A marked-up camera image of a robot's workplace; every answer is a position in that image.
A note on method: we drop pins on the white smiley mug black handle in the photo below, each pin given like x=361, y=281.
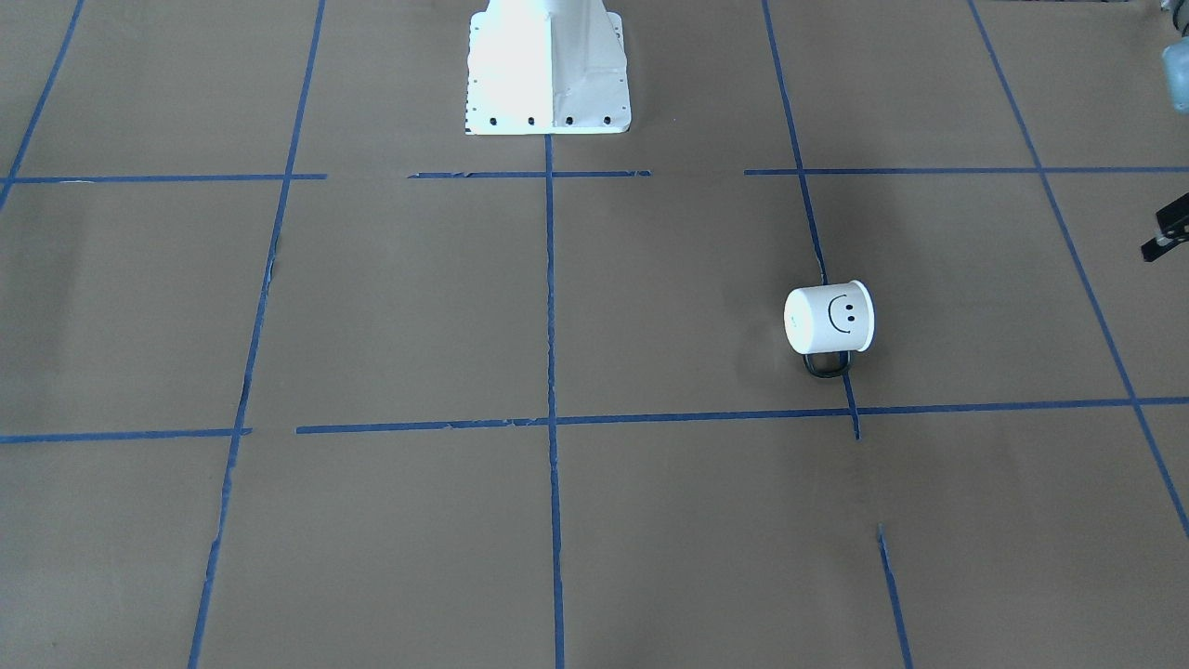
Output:
x=826, y=324

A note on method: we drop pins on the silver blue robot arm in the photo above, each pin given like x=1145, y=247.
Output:
x=1171, y=219

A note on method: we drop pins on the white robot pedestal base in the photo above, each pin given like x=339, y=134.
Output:
x=546, y=68

